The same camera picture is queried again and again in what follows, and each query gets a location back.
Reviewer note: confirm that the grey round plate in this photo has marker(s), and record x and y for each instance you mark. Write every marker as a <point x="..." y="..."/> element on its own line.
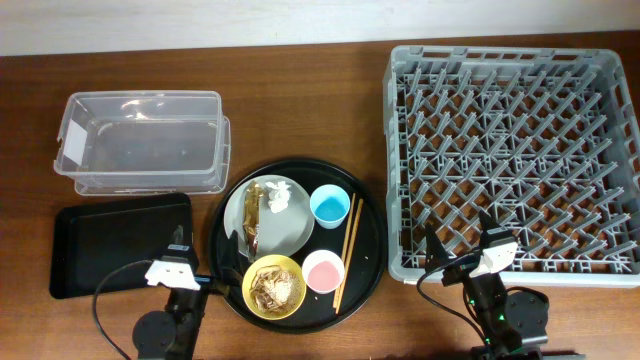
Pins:
<point x="282" y="233"/>

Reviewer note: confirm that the black rectangular tray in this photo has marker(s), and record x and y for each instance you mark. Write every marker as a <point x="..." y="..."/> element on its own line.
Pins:
<point x="90" y="241"/>

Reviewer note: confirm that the yellow bowl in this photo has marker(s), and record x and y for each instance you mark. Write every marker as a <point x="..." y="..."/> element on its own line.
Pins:
<point x="270" y="260"/>

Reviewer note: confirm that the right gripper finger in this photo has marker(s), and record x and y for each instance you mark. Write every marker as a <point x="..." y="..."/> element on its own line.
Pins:
<point x="436" y="256"/>
<point x="486" y="221"/>

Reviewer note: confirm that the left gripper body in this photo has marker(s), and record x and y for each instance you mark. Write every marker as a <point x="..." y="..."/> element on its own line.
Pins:
<point x="196" y="282"/>

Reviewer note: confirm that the light blue cup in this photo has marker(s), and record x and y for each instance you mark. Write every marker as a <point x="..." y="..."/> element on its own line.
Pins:
<point x="330" y="205"/>

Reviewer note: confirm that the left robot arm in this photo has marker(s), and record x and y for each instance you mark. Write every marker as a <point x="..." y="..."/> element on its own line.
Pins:
<point x="171" y="333"/>

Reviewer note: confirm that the white tissue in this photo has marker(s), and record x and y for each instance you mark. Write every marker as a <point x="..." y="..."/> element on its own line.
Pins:
<point x="278" y="196"/>

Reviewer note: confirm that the round black serving tray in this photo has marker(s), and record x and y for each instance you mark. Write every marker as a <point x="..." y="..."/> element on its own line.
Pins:
<point x="367" y="264"/>

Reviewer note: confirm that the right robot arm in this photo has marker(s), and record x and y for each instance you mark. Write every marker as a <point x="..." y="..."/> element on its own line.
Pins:
<point x="511" y="322"/>

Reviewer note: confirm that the pink cup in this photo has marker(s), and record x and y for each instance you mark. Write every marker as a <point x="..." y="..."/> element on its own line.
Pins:
<point x="323" y="271"/>

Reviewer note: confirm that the clear plastic bin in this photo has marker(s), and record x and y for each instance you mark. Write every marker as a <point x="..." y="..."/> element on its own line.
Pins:
<point x="140" y="142"/>

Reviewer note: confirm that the wooden chopstick left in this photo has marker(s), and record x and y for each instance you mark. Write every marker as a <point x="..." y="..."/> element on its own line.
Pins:
<point x="346" y="245"/>

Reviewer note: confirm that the grey plastic dishwasher rack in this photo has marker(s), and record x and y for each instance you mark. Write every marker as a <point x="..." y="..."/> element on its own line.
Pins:
<point x="545" y="140"/>

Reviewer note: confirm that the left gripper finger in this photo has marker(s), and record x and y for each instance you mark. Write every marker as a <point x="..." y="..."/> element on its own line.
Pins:
<point x="178" y="236"/>
<point x="229" y="260"/>

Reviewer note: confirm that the noodle food leftovers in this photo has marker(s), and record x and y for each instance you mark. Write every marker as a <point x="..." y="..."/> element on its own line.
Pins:
<point x="275" y="290"/>

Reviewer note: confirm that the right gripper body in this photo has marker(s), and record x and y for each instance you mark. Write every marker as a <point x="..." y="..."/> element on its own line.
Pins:
<point x="475" y="268"/>

